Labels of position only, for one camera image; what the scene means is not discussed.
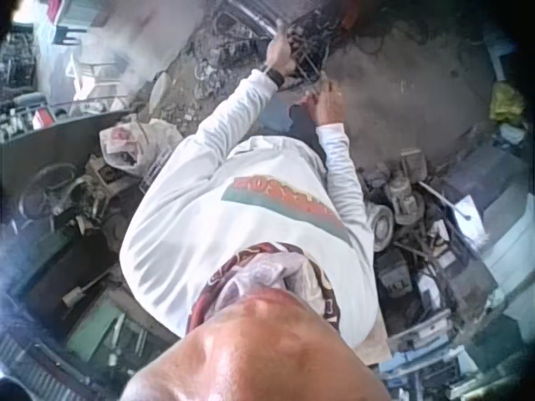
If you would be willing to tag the green metal box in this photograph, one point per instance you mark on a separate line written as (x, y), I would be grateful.
(108, 330)

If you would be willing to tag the dark curved panel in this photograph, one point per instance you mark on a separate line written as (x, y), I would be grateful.
(58, 146)

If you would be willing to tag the person's left hand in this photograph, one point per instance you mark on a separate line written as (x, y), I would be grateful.
(281, 53)

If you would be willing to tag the white plastic bag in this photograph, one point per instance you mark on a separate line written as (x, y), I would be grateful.
(138, 142)

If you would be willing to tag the person's legs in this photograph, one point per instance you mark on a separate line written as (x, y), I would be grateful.
(302, 125)

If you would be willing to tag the black wrist band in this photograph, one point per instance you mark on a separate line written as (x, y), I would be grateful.
(276, 77)

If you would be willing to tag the grey appliance casing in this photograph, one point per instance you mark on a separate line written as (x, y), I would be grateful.
(489, 188)

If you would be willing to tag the person's right hand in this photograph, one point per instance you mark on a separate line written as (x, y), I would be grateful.
(331, 104)

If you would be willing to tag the pale round disc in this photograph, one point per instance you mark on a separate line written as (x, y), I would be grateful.
(160, 88)

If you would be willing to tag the yellow-green plastic bag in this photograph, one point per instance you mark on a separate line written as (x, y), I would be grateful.
(506, 103)

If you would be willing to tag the heap of scrap motors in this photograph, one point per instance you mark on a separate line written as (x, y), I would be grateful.
(418, 234)

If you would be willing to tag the grey pulley wheel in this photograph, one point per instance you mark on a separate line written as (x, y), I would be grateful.
(382, 227)

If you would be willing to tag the white plastic chair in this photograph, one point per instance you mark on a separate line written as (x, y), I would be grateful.
(94, 77)

